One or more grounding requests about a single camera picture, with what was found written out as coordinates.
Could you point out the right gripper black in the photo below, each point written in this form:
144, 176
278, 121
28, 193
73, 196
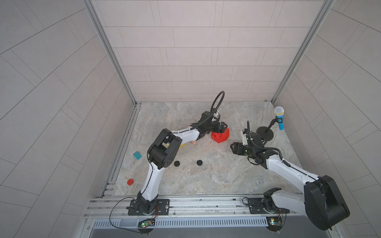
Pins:
238, 151

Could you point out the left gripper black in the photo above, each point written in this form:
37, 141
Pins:
216, 124

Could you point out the red piggy bank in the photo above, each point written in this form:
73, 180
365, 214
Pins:
221, 137

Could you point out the teal plug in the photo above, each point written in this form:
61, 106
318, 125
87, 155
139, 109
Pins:
137, 155

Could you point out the red round plug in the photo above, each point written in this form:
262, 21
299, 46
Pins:
130, 182

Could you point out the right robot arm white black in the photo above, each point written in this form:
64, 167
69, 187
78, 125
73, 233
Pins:
319, 199

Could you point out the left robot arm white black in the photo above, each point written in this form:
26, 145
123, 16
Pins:
163, 150

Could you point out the black microphone stand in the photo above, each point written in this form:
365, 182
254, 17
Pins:
266, 133

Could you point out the blue toy microphone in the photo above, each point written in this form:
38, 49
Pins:
279, 113

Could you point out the right controller board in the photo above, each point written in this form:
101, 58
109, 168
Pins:
275, 224

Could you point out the controller board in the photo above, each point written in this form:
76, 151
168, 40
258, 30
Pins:
275, 224
146, 226

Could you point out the left controller board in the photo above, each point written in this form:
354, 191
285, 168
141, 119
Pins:
146, 226

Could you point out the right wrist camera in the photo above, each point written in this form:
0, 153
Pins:
244, 139

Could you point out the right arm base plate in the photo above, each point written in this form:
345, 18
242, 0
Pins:
263, 206

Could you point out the aluminium rail frame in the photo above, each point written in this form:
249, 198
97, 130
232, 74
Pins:
110, 214

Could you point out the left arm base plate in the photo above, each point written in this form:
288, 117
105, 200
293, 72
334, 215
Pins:
157, 207

